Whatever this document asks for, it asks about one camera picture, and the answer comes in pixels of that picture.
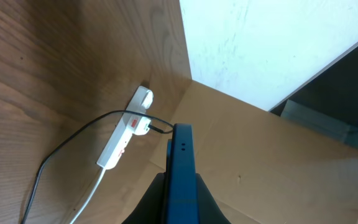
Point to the white USB charger plug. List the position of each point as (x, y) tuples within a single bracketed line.
[(139, 125)]

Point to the blue smartphone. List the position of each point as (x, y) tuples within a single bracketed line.
[(180, 201)]

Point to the white power strip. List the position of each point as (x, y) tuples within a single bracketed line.
[(115, 147)]

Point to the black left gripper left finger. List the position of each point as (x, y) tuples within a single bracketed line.
[(149, 208)]

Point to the cardboard side panel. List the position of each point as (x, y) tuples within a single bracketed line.
[(261, 168)]

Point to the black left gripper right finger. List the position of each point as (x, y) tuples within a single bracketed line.
[(209, 211)]

